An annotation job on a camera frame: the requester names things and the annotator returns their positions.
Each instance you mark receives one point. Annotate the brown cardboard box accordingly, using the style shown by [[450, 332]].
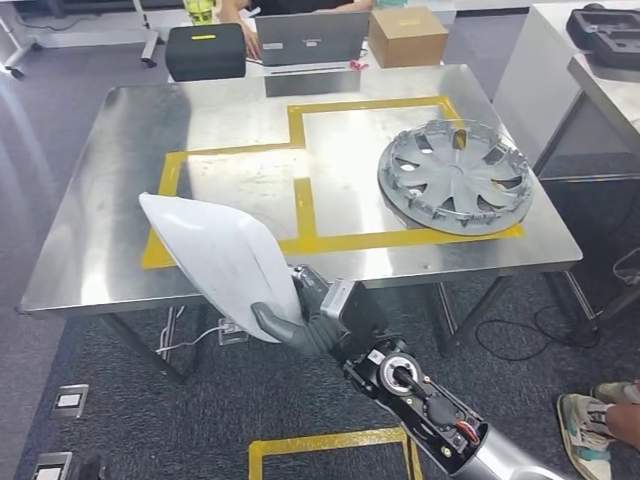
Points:
[[404, 40]]

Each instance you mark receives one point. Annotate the stainless steel workbench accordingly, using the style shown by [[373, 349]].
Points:
[[100, 199]]

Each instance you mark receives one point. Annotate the black foam tray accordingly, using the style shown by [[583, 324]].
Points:
[[605, 33]]

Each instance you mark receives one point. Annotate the white plastic shell part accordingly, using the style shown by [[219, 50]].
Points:
[[225, 258]]

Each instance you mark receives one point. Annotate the steel frame table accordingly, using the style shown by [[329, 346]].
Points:
[[610, 99]]

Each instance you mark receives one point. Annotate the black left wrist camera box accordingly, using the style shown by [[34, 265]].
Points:
[[92, 469]]

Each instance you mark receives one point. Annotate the white desk with castor legs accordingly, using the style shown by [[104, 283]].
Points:
[[147, 40]]

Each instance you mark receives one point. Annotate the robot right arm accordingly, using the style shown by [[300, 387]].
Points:
[[440, 411]]

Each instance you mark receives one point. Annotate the clear bottle green liquid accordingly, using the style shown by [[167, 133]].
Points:
[[200, 12]]

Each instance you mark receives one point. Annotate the steel floor socket plate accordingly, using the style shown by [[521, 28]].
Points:
[[69, 401], [50, 472]]

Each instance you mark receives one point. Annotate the black hard case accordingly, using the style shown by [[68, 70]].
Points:
[[205, 60]]

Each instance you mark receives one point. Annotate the silver wheel hubcap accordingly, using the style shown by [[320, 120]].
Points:
[[450, 179]]

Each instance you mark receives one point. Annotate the person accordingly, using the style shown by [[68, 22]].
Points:
[[580, 430], [252, 43]]

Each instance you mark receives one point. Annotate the grey laptop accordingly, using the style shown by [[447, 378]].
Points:
[[310, 40]]

